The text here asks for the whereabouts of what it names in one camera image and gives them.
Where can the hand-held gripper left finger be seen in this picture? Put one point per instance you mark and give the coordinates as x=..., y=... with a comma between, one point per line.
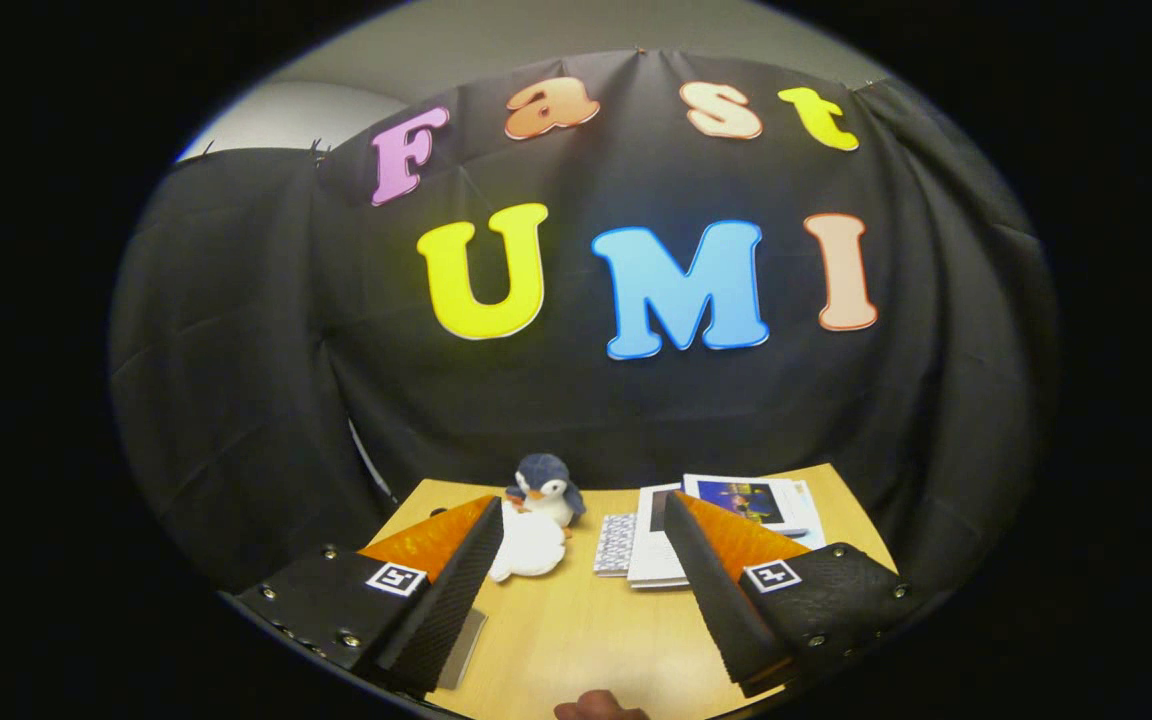
x=446, y=600

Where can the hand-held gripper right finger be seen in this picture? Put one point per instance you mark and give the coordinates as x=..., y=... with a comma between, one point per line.
x=721, y=600

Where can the grey fabric storage box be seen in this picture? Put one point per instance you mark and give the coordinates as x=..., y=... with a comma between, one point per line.
x=461, y=650

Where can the white plush toy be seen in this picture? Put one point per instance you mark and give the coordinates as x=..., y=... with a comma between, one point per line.
x=531, y=550

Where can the blue picture cover book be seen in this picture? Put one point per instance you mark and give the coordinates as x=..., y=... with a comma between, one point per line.
x=776, y=500

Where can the black and white patterned book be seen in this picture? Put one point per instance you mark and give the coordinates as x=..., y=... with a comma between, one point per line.
x=616, y=545

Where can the grey penguin plush toy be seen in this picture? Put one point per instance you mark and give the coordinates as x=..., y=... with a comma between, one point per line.
x=544, y=485

